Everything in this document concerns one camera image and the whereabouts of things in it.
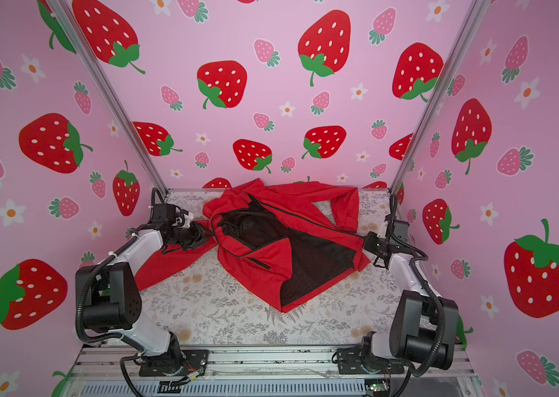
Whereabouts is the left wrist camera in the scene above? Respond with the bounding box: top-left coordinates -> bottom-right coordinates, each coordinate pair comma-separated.
150,203 -> 194,228

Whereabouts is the left aluminium corner post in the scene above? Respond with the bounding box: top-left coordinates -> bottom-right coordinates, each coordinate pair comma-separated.
49,0 -> 169,197

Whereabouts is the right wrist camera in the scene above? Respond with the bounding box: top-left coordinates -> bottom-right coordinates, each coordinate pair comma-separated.
378,213 -> 409,243

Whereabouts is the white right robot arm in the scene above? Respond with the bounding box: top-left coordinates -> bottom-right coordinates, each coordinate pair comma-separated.
360,232 -> 459,377

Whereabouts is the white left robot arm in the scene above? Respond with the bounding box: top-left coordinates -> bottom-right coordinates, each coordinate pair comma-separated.
74,222 -> 208,376

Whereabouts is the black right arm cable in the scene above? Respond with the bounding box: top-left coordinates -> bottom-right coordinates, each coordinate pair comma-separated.
383,192 -> 448,397

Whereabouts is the red zip-up jacket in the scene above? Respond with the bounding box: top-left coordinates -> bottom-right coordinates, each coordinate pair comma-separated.
135,180 -> 370,313

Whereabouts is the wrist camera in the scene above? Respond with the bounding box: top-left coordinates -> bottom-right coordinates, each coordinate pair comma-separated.
150,203 -> 194,228
378,213 -> 409,243

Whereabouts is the aluminium front rail frame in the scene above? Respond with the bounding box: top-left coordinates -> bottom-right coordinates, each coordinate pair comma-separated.
60,345 -> 484,396

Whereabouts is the aluminium corner post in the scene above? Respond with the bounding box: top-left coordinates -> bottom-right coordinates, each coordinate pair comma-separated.
390,0 -> 491,197
49,0 -> 169,197

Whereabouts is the floral grey table cloth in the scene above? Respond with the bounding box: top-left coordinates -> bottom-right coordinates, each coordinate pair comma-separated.
105,189 -> 452,347

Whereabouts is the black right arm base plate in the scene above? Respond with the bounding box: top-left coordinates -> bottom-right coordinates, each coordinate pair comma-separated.
331,346 -> 405,375

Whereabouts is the right aluminium corner post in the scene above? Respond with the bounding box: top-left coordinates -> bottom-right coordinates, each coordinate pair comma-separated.
390,0 -> 491,197

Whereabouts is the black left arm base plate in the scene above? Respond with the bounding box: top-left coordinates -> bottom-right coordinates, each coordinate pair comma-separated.
139,349 -> 209,377

